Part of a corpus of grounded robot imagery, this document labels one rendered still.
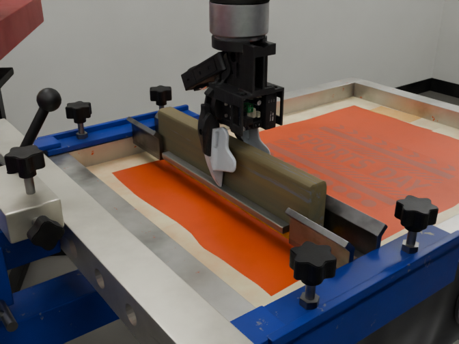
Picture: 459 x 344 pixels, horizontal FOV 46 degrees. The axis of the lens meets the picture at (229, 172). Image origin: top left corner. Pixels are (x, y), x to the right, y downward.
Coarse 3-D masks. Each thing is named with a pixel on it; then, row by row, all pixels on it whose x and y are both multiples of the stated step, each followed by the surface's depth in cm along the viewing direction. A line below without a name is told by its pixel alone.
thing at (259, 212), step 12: (168, 156) 87; (180, 168) 84; (192, 168) 83; (204, 180) 79; (228, 192) 75; (240, 204) 73; (252, 204) 72; (264, 216) 69; (276, 216) 69; (276, 228) 68; (288, 228) 68
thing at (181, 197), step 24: (312, 120) 114; (336, 120) 114; (360, 120) 114; (384, 120) 114; (144, 168) 92; (168, 168) 92; (144, 192) 84; (168, 192) 84; (192, 192) 84; (192, 216) 77
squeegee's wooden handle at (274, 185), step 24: (168, 120) 86; (192, 120) 83; (168, 144) 88; (192, 144) 82; (240, 144) 75; (240, 168) 73; (264, 168) 69; (288, 168) 67; (240, 192) 75; (264, 192) 70; (288, 192) 66; (312, 192) 63; (288, 216) 67; (312, 216) 65
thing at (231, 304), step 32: (288, 96) 118; (320, 96) 123; (384, 96) 122; (416, 96) 118; (64, 160) 87; (96, 160) 94; (96, 192) 76; (128, 224) 69; (448, 224) 69; (160, 256) 62; (192, 256) 62; (224, 288) 57
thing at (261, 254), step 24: (408, 144) 102; (432, 144) 102; (456, 144) 102; (432, 192) 84; (456, 192) 84; (216, 216) 77; (240, 216) 77; (384, 216) 77; (216, 240) 72; (240, 240) 72; (264, 240) 72; (288, 240) 72; (240, 264) 67; (264, 264) 67; (288, 264) 67; (264, 288) 62
